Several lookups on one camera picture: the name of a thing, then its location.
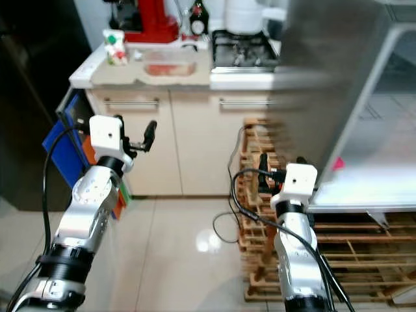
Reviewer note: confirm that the clear container with meat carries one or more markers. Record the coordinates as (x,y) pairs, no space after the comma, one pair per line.
(169,65)

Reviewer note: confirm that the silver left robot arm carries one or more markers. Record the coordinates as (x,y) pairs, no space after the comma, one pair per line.
(88,214)

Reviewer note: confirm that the grey mini fridge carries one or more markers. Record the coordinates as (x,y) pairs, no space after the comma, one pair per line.
(325,78)

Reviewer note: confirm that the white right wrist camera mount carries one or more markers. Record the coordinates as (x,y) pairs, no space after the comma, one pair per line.
(298,182)

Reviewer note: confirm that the green board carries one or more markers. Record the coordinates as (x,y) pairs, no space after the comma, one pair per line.
(123,197)

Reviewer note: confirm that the blue board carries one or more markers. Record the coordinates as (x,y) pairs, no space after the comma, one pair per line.
(62,153)

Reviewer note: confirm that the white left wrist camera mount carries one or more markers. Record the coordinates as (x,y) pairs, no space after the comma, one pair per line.
(106,136)

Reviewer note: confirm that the black tall fridge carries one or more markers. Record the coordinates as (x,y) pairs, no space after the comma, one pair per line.
(32,97)

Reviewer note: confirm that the red kitchen appliance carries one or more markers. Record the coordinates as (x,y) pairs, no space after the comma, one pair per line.
(153,19)

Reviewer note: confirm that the white pot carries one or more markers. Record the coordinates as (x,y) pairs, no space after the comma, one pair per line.
(247,16)

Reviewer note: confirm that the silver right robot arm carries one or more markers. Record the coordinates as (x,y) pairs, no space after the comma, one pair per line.
(296,253)

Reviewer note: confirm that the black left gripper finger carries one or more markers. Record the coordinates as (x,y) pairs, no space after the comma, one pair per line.
(150,135)
(118,117)

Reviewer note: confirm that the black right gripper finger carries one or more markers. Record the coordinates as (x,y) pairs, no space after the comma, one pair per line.
(300,160)
(263,172)

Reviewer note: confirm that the wooden slatted rack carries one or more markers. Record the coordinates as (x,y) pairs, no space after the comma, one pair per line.
(364,260)

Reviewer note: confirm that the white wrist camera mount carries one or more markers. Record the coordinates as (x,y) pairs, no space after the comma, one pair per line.
(106,136)
(298,182)

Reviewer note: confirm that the beige kitchen cabinet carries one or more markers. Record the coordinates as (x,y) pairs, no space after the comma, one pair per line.
(182,149)

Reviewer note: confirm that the white red green carton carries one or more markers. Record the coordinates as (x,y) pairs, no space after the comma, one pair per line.
(114,49)

